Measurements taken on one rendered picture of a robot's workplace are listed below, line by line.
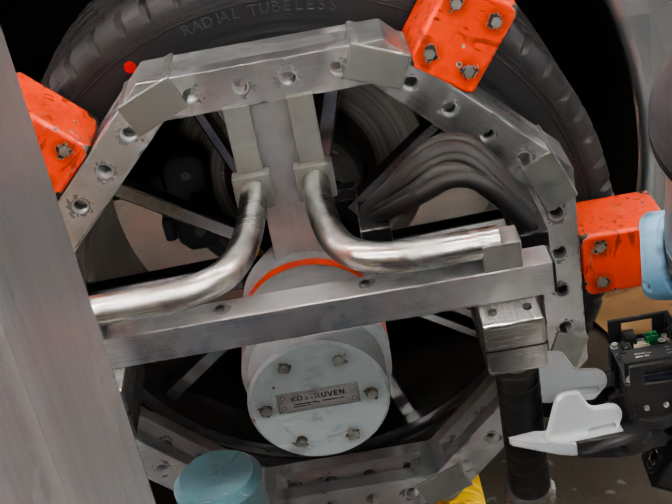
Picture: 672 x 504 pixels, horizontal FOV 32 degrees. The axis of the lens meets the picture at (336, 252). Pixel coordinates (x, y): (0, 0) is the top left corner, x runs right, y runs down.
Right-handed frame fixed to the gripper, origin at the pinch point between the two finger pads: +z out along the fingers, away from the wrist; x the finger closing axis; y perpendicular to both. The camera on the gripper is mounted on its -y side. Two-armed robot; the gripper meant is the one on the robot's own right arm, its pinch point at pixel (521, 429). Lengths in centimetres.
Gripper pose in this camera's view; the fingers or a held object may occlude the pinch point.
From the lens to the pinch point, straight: 101.0
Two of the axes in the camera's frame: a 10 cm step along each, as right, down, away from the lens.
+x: 0.6, 4.9, -8.7
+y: -1.7, -8.6, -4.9
